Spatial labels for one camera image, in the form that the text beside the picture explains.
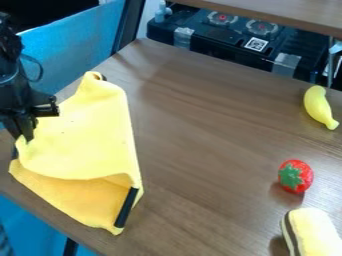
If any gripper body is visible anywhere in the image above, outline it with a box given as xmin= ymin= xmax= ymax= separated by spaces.
xmin=0 ymin=89 xmax=62 ymax=132

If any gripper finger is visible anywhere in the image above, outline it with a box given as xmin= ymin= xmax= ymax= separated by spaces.
xmin=12 ymin=121 xmax=39 ymax=144

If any yellow cloth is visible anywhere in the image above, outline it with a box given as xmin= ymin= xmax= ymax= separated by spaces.
xmin=8 ymin=70 xmax=146 ymax=237

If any black equipment box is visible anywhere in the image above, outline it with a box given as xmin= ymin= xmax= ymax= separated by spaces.
xmin=145 ymin=5 xmax=332 ymax=83

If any red toy strawberry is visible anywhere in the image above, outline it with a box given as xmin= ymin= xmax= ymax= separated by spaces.
xmin=276 ymin=159 xmax=316 ymax=195

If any yellow toy banana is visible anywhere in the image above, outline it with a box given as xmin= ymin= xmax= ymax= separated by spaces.
xmin=303 ymin=85 xmax=341 ymax=131

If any yellow and brown toy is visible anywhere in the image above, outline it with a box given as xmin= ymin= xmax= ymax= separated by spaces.
xmin=279 ymin=207 xmax=342 ymax=256

